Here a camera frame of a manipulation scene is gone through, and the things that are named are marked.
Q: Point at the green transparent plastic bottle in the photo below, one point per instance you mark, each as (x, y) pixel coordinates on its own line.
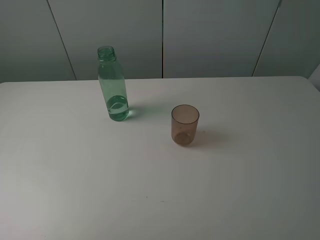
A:
(112, 84)

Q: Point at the pink transparent plastic cup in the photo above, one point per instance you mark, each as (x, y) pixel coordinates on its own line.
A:
(184, 122)

